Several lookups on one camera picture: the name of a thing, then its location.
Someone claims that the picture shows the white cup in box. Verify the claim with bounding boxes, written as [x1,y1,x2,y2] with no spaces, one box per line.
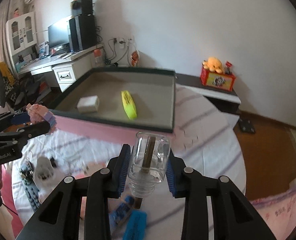
[34,156,54,187]

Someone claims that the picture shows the blue packet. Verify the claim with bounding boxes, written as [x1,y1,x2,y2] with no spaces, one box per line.
[109,196,134,228]

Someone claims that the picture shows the red printed box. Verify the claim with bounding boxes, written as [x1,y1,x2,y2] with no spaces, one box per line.
[200,64,236,92]

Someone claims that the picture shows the black office chair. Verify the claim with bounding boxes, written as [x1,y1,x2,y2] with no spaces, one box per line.
[0,62,46,110]

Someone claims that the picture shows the blue and white boxes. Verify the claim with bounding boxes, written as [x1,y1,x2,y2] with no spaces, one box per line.
[38,42,50,58]

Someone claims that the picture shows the white desk with drawers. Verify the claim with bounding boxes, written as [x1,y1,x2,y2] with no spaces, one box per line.
[15,44,104,93]

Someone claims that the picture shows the orange plush toy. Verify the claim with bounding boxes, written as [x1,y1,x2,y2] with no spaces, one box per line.
[203,57,224,74]

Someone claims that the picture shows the white glass-door cabinet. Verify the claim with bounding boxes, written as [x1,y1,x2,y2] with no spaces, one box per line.
[5,11,37,55]

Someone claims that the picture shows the low cabinet with dark top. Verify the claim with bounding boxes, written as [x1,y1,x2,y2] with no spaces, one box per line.
[175,72,241,115]

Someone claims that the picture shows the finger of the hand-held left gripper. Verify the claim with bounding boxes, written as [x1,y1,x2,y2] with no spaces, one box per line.
[0,110,32,133]
[0,121,51,153]

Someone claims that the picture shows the pink printed blanket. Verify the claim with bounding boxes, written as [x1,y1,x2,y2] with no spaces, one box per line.
[248,185,296,240]

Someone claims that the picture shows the clear glass bottle with cork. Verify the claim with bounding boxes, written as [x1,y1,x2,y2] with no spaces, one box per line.
[127,131,171,209]

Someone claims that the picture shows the orange snack bag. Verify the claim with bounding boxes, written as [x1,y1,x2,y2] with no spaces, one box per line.
[130,51,140,67]

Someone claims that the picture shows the white wall outlet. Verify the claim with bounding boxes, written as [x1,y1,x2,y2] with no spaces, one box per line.
[113,37,134,48]

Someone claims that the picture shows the black remote control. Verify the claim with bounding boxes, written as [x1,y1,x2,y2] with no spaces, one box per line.
[19,162,41,212]

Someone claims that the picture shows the pink box with green rim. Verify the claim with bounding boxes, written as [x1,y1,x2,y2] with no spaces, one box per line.
[47,66,177,147]

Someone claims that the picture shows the black power cables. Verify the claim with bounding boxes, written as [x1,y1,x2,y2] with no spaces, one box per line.
[105,39,128,67]

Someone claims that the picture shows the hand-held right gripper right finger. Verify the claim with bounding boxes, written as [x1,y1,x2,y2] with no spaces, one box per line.
[164,150,277,240]

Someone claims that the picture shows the black computer tower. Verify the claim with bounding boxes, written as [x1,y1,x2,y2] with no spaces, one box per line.
[69,14,98,52]

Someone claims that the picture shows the white adapter box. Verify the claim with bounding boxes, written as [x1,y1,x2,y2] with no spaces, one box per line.
[76,95,100,113]

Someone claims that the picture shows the black speaker box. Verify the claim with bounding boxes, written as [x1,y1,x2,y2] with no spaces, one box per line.
[70,0,93,17]

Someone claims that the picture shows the round table striped cloth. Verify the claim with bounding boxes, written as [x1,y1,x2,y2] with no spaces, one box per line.
[11,82,247,240]

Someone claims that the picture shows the black floor scale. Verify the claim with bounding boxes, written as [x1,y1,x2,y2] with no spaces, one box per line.
[239,117,256,133]

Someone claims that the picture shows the pink block toy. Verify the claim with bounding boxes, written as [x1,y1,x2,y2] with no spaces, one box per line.
[25,104,57,135]

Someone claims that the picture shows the black computer monitor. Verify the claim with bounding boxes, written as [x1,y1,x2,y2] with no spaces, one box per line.
[47,17,72,53]

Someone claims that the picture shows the yellow plastic case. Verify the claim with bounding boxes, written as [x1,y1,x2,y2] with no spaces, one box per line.
[121,90,138,120]

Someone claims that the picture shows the bottle with orange cap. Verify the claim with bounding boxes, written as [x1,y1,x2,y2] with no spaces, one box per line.
[93,49,102,67]

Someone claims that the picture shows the pink bedsheet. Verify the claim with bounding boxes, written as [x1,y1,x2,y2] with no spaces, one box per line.
[0,166,24,240]

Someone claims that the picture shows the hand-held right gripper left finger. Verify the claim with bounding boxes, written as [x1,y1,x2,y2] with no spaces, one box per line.
[16,144,132,240]

